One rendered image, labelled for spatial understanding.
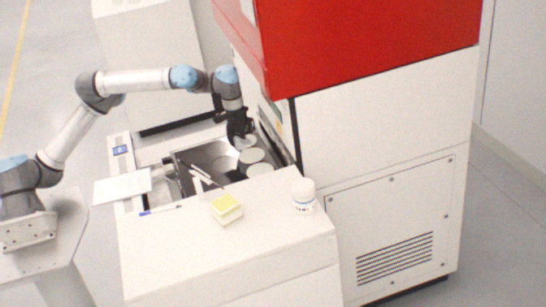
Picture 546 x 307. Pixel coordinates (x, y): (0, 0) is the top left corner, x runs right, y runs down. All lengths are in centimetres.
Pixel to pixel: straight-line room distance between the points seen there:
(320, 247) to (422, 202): 73
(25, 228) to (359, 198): 120
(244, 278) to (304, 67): 66
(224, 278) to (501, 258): 165
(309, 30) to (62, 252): 113
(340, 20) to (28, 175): 122
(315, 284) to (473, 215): 152
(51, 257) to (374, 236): 122
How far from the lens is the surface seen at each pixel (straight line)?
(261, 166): 190
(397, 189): 207
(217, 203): 158
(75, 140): 209
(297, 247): 152
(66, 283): 220
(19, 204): 201
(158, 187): 197
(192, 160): 202
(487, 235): 292
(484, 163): 338
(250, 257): 149
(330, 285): 170
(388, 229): 219
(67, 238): 201
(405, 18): 171
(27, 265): 199
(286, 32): 155
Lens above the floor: 204
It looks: 35 degrees down
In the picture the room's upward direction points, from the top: 10 degrees counter-clockwise
